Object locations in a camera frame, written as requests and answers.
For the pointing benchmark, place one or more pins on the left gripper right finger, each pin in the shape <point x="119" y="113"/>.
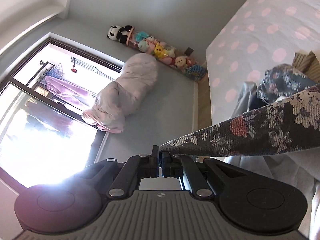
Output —
<point x="248" y="201"/>

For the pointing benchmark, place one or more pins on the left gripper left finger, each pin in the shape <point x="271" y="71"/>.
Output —
<point x="80" y="199"/>

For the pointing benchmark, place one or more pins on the dark floral denim pants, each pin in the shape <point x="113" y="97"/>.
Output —
<point x="289" y="122"/>

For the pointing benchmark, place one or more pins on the balcony clothes drying rack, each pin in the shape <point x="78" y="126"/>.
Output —
<point x="75" y="84"/>

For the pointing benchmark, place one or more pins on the cream white sweatshirt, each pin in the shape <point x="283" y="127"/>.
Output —
<point x="300" y="170"/>

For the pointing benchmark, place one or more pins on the dark framed window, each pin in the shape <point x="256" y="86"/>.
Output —
<point x="43" y="141"/>

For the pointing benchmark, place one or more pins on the light grey garment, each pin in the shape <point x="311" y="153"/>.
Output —
<point x="248" y="99"/>

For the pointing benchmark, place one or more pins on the olive striped garment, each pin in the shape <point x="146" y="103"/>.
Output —
<point x="308" y="64"/>

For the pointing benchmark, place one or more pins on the pink rolled duvet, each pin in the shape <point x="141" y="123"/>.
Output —
<point x="123" y="97"/>

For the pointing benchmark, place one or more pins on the pink polka dot bed sheet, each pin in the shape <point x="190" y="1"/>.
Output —
<point x="261" y="35"/>

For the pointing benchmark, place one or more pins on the plush toy storage tube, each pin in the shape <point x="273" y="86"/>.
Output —
<point x="166" y="54"/>

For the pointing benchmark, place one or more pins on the panda plush toy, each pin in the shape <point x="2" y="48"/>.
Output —
<point x="118" y="33"/>

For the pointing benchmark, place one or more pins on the black wall socket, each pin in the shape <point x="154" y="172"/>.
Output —
<point x="188" y="51"/>

